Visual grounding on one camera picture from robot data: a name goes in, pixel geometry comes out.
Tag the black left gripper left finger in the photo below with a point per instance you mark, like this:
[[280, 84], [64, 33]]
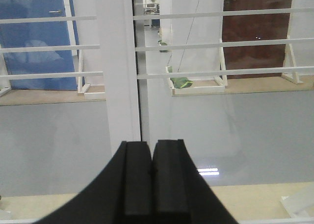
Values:
[[120, 194]]

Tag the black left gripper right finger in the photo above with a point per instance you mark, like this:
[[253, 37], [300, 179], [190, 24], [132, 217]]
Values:
[[181, 195]]

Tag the brown door panel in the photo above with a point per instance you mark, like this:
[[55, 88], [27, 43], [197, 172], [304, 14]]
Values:
[[255, 28]]

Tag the blue door panel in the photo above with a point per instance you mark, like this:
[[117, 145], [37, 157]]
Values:
[[37, 30]]

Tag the white wooden support stand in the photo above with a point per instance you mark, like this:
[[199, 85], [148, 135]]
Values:
[[206, 60]]

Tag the green bag on floor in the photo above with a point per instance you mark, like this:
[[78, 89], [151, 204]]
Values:
[[181, 82]]

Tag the white door frame post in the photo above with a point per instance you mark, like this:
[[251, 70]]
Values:
[[115, 25]]

